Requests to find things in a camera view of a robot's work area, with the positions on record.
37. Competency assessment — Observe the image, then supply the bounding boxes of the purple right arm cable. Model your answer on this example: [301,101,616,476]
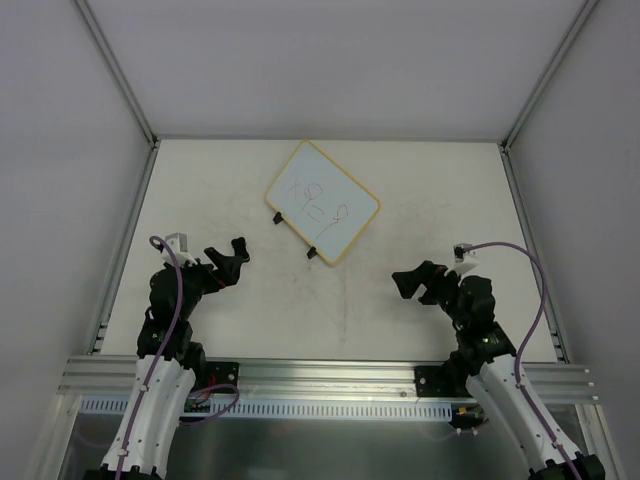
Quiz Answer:
[462,241,584,480]

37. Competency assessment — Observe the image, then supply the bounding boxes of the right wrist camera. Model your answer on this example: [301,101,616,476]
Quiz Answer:
[446,243,479,277]

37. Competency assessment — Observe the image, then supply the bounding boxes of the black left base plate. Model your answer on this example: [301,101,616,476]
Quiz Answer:
[205,360,240,398]

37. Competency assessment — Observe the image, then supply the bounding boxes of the right aluminium frame post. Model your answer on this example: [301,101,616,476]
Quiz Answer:
[500,0,600,151]

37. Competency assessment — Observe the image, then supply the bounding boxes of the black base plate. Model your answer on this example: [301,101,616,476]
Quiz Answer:
[205,360,240,398]
[414,365,466,398]

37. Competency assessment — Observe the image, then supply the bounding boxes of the whiteboard metal stand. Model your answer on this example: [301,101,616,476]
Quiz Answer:
[272,212,318,259]

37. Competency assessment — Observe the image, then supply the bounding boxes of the white slotted cable duct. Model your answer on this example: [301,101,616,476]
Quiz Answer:
[79,396,453,423]

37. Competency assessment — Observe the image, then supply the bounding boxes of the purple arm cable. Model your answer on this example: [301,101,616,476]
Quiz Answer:
[462,241,584,480]
[112,235,241,480]

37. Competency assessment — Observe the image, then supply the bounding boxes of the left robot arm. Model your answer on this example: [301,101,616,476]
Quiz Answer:
[83,234,250,479]

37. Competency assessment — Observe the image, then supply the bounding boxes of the aluminium frame post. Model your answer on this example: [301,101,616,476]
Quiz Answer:
[71,0,158,147]
[500,0,600,151]

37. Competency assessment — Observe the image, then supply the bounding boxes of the left aluminium frame post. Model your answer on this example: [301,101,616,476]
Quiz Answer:
[71,0,158,147]

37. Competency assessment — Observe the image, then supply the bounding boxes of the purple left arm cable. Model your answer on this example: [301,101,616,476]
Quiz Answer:
[112,235,241,480]

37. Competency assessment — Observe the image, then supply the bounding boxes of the yellow framed whiteboard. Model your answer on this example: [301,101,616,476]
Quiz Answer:
[265,140,381,265]

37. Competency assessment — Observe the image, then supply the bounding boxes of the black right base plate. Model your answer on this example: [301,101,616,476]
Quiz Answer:
[414,365,466,398]

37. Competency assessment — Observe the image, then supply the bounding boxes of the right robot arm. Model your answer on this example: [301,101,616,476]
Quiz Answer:
[391,261,606,479]

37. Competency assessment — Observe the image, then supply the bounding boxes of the aluminium front rail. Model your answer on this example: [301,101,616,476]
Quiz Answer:
[57,355,600,404]

